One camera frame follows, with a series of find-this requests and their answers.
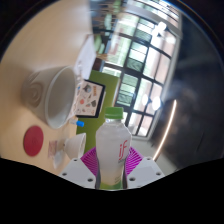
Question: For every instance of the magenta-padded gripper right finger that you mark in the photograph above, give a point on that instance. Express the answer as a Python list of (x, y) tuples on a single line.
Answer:
[(145, 171)]

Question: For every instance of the curved linear ceiling light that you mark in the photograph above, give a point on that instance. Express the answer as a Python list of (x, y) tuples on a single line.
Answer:
[(168, 126)]

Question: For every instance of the blue-capped white pen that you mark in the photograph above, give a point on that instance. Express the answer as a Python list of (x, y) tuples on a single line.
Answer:
[(79, 123)]

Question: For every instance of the white paper sheets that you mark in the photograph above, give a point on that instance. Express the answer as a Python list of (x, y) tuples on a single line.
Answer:
[(86, 56)]

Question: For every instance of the small white paper packet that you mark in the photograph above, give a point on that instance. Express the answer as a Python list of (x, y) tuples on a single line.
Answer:
[(52, 148)]

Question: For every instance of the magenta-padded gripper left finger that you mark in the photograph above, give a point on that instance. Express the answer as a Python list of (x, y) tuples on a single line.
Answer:
[(76, 174)]

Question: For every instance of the black-framed window wall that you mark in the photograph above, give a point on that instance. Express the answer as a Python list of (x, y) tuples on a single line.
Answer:
[(146, 66)]

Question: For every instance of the green upholstered bench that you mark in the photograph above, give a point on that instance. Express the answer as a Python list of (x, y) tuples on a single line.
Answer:
[(110, 86)]

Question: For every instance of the clear green-capped drink bottle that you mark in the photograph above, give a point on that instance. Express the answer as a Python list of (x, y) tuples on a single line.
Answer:
[(111, 150)]

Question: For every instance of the beige patterned paper cup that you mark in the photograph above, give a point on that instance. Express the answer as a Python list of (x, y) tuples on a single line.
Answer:
[(38, 96)]

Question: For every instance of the group of wooden green-seated chairs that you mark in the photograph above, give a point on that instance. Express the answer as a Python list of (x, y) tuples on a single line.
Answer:
[(98, 41)]

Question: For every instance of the group of pendant lamps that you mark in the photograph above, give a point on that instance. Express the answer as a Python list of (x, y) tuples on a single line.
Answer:
[(156, 103)]

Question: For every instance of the flat round red coaster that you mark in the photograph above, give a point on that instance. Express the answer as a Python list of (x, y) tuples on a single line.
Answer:
[(33, 141)]

